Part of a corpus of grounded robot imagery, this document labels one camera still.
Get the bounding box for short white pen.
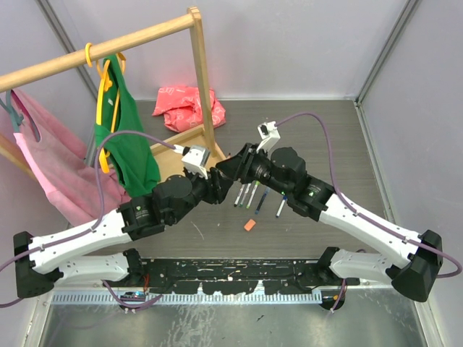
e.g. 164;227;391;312
276;198;286;218

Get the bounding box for white cable duct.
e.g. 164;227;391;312
51;290;323;306

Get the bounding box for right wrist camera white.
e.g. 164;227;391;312
257;121;281;153

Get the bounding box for yellow plastic hanger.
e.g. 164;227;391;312
85;43;126;174

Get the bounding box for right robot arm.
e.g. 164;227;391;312
216;143;443;302

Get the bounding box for white pen black tip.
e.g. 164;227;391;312
233;184;245;207

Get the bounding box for wooden clothes rack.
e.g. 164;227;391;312
0;6;232;174

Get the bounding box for blue pen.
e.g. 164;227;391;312
255;187;270;215

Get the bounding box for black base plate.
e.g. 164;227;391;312
103;257;348;294

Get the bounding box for red patterned cloth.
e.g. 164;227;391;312
152;85;203;133

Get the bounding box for grey blue hanger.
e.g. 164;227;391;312
1;90;41;142

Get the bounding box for pink shirt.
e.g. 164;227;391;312
9;88;135;228

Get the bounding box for green tank top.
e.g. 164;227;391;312
94;55;161;198

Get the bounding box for orange eraser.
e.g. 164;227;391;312
244;219;256;231

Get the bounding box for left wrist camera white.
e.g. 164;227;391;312
174;145;211;179

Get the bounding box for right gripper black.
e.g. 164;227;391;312
216;142;292;197

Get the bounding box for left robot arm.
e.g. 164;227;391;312
13;168;233;299

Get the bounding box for white pen green tip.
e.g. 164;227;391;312
246;180;260;209

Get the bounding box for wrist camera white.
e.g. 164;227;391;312
257;121;281;153
174;145;211;179

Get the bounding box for long white green pen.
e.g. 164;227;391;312
239;183;251;207

